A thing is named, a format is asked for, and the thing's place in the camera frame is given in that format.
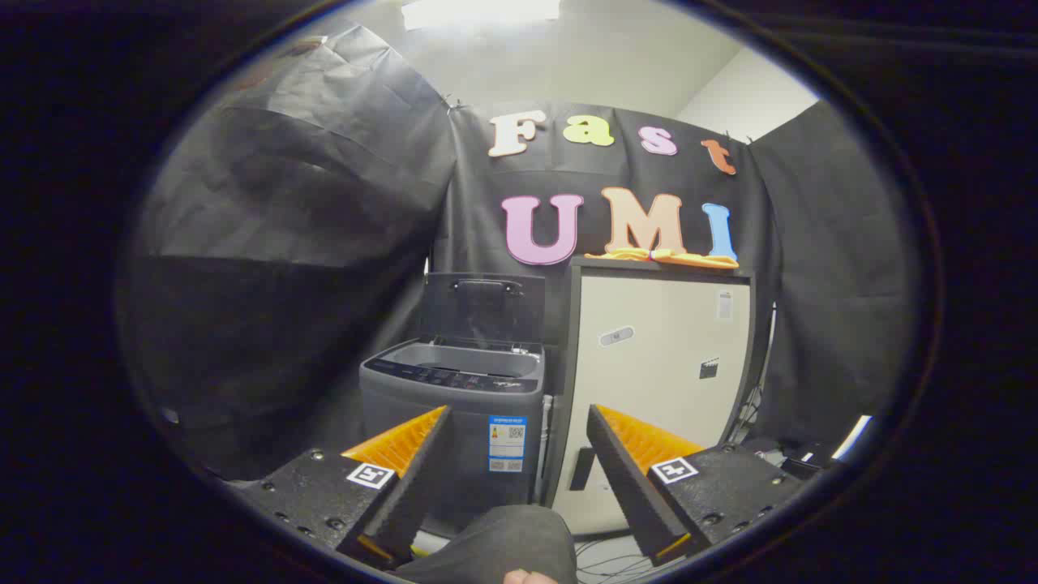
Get yellow shirt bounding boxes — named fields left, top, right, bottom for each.
left=584, top=247, right=740, bottom=270

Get white cabinet with dark frame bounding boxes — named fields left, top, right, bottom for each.
left=543, top=257, right=755, bottom=538

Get grey washing machine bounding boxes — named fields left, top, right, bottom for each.
left=359, top=337, right=546, bottom=536

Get black box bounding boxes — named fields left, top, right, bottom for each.
left=754, top=438, right=836, bottom=481

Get person's grey trouser leg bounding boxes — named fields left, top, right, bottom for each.
left=397, top=505, right=578, bottom=584

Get floor cables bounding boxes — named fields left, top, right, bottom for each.
left=574, top=535, right=650, bottom=582

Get grey drain hose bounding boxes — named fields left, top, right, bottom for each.
left=535, top=395, right=554, bottom=504

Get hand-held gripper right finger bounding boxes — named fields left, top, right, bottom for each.
left=585, top=403, right=805, bottom=569

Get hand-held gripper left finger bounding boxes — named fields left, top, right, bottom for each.
left=231, top=404, right=455, bottom=570

